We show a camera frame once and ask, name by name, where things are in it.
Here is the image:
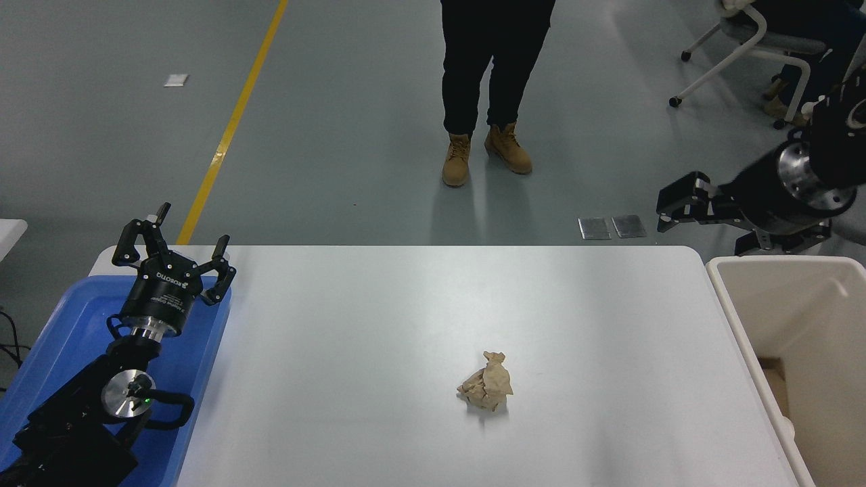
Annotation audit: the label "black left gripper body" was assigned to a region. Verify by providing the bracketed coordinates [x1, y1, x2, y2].
[122, 252, 205, 338]

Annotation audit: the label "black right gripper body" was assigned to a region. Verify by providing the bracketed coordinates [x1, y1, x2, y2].
[721, 145, 823, 235]

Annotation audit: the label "large pale plastic bin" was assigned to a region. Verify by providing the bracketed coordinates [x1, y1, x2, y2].
[706, 256, 866, 487]

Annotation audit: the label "blue plastic tray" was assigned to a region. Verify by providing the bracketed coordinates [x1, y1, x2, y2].
[0, 274, 233, 487]

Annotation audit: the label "small white side table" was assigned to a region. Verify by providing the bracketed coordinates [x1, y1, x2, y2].
[0, 218, 30, 263]

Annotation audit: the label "seated person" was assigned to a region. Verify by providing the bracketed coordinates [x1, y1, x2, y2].
[748, 0, 866, 129]

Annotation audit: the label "standing person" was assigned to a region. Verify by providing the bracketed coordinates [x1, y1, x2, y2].
[440, 0, 557, 189]

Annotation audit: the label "crumpled tan paper ball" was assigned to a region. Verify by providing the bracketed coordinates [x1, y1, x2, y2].
[457, 350, 514, 412]

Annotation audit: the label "black floor cables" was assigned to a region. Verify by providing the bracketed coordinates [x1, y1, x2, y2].
[0, 306, 32, 394]

